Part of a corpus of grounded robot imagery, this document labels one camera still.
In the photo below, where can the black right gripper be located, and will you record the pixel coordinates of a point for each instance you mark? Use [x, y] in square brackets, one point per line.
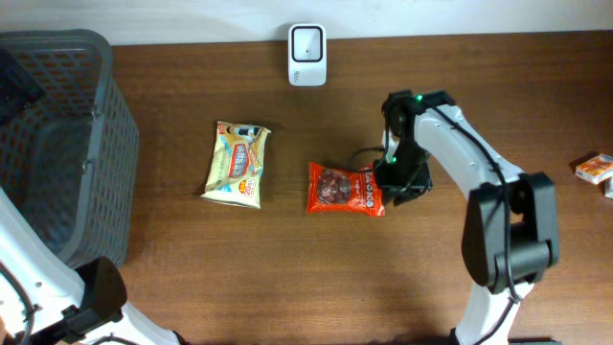
[392, 187]

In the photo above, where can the red Hacks candy bag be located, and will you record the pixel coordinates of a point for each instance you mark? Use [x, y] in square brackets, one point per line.
[335, 190]

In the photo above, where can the yellow snack bag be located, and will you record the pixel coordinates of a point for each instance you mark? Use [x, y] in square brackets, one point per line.
[237, 165]

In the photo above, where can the orange snack pack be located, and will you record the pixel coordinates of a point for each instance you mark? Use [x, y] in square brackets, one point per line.
[596, 169]

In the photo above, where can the teal tissue pack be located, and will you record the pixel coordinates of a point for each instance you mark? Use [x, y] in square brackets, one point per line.
[608, 191]

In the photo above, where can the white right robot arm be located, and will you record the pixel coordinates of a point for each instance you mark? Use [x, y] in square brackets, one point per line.
[510, 237]

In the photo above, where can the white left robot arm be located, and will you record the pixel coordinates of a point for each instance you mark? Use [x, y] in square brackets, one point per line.
[44, 301]

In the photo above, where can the white barcode scanner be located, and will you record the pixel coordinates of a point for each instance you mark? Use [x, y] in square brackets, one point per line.
[307, 55]

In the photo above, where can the grey plastic basket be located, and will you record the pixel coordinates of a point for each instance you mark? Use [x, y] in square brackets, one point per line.
[69, 161]

